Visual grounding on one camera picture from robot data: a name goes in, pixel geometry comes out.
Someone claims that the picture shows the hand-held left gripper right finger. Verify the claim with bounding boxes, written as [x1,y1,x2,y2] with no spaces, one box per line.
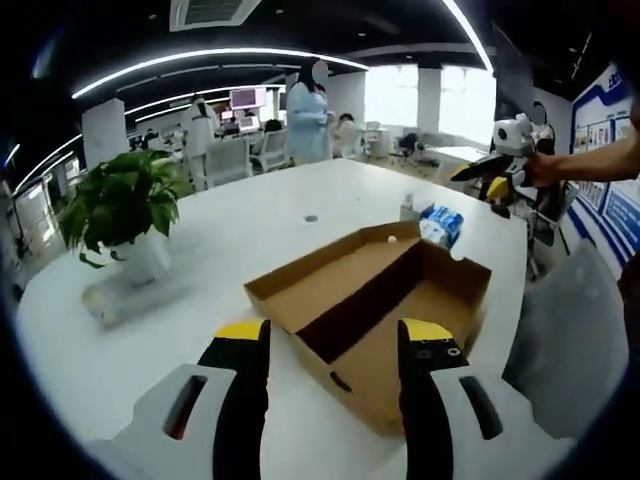
[397,317,557,480]

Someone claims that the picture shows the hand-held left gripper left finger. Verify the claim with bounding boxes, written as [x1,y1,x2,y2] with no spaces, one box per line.
[130,319,272,480]

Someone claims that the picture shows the blue soft tissue pack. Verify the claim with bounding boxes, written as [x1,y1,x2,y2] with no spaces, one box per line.
[422,203,465,236]

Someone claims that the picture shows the brown cardboard shoe box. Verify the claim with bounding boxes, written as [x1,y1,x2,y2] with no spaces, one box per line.
[243,219,494,437]

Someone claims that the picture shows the person's right hand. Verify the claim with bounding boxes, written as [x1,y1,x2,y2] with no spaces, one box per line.
[524,149,570,191]

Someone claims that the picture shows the black office chair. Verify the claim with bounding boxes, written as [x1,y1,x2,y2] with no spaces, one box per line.
[398,132,432,162]

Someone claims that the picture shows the grey mesh chair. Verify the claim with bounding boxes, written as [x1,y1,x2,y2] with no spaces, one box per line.
[502,238,631,441]

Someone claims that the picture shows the dotted white paper cup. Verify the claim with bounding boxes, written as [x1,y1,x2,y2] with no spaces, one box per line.
[82,284,127,322]

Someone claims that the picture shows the white office chair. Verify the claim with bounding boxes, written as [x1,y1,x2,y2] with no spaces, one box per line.
[251,130,292,175]
[206,137,254,190]

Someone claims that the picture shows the green plant in white pot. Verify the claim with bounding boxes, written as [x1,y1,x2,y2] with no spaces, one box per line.
[58,149,194,287]

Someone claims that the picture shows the pink screen monitor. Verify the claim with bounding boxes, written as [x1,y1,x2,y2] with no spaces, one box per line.
[229,87,270,110]

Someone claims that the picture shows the blue white wall poster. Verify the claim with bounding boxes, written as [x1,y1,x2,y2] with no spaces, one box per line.
[569,62,640,266]

